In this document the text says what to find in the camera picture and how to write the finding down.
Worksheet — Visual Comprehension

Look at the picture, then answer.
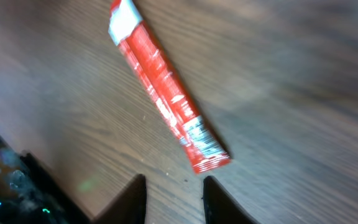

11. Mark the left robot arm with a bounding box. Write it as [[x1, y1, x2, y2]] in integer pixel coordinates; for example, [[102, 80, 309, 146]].
[[0, 138, 90, 224]]

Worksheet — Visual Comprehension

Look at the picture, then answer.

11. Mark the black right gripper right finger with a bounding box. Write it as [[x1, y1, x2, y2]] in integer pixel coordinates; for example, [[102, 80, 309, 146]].
[[203, 175, 259, 224]]

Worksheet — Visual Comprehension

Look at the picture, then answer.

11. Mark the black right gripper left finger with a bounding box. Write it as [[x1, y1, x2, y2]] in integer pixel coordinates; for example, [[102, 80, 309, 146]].
[[92, 174, 147, 224]]

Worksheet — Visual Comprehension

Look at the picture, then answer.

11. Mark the red snack bar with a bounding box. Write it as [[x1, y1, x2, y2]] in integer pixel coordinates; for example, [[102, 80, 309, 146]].
[[109, 0, 231, 174]]

